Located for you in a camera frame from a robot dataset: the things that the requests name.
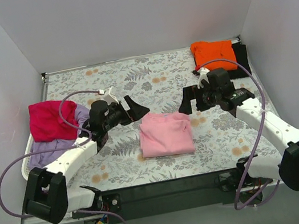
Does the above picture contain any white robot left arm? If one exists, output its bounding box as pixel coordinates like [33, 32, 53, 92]
[22, 96, 150, 224]

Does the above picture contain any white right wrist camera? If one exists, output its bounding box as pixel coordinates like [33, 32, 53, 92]
[192, 67, 210, 89]

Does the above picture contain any lavender t shirt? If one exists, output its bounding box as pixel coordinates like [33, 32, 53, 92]
[28, 104, 90, 170]

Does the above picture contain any red t shirt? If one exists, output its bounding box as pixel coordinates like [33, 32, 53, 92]
[28, 100, 78, 142]

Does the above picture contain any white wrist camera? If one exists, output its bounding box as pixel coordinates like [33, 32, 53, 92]
[192, 67, 210, 89]
[98, 86, 120, 105]

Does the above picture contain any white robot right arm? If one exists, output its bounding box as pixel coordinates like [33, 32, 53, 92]
[179, 69, 299, 191]

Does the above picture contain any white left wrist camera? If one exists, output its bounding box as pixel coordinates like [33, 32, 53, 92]
[98, 86, 120, 105]

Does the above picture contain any black folded t shirt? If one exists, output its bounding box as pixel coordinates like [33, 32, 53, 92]
[228, 42, 252, 79]

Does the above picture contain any white plastic basket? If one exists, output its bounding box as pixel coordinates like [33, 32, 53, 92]
[21, 134, 43, 181]

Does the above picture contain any orange folded t shirt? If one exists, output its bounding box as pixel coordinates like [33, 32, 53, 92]
[190, 40, 238, 71]

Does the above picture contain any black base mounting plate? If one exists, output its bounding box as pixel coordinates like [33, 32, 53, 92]
[68, 163, 269, 224]

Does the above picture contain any pink t shirt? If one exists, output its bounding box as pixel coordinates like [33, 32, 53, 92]
[139, 112, 195, 158]

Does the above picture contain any floral table cloth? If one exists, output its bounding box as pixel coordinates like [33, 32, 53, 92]
[46, 50, 280, 191]

